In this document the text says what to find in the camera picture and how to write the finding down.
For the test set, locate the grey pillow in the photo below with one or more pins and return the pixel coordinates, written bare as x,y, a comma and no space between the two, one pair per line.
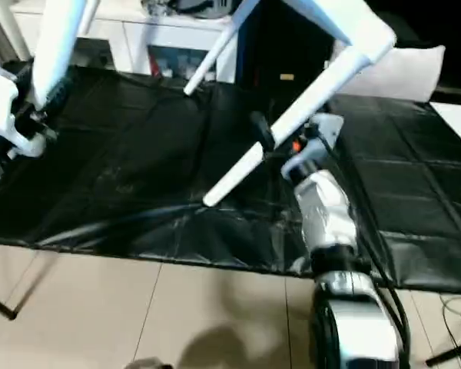
407,77

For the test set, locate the black work table leg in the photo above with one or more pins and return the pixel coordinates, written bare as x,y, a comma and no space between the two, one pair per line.
453,351
4,307

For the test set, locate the black work surface mat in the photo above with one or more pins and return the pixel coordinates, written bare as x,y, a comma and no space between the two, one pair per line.
138,153

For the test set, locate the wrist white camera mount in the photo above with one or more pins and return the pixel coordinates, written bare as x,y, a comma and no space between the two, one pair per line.
319,142
0,107

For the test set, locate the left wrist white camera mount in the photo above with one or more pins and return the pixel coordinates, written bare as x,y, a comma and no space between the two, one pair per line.
0,107

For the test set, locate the black rail with red mark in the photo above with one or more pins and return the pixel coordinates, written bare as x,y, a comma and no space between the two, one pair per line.
453,92

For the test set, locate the grey curtain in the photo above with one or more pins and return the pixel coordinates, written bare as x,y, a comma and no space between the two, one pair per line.
0,34

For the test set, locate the white sideboard with glass doors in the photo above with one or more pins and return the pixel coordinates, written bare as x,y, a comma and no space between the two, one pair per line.
176,34

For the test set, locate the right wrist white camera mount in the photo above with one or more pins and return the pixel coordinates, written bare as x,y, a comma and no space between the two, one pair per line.
319,142

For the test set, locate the red bottle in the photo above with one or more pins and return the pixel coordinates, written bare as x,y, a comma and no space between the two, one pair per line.
153,63

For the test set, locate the black tangled item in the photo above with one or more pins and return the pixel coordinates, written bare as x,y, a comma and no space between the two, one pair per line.
155,7

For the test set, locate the white plastic table leg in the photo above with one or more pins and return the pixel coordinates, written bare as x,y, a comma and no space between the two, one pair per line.
57,50
311,104
215,54

